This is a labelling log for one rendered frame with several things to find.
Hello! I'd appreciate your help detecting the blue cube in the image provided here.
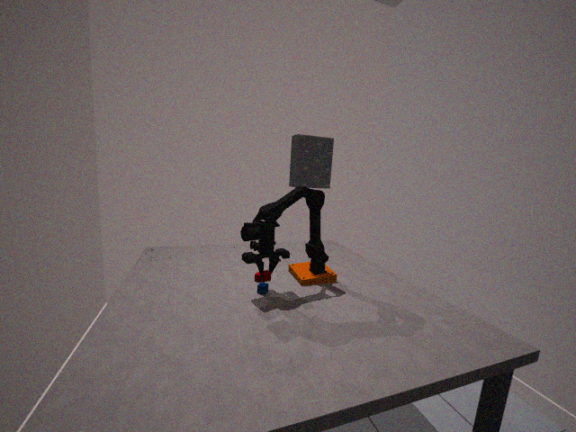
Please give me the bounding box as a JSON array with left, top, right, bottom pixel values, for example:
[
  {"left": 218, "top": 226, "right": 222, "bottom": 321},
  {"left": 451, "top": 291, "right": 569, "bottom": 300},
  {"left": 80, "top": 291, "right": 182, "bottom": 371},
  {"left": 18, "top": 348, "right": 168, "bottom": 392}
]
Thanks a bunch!
[{"left": 257, "top": 283, "right": 268, "bottom": 295}]

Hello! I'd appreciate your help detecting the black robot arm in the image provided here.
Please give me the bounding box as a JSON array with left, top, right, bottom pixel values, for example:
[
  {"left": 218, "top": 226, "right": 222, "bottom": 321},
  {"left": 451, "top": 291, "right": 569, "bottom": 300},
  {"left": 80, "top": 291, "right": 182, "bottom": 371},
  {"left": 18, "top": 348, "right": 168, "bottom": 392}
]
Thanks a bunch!
[{"left": 240, "top": 185, "right": 329, "bottom": 275}]

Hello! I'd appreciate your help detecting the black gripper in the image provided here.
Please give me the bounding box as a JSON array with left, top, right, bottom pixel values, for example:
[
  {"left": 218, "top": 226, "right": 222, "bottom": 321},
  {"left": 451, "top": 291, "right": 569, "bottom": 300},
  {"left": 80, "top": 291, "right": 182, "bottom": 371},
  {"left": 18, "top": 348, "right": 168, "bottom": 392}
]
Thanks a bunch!
[{"left": 242, "top": 239, "right": 290, "bottom": 277}]

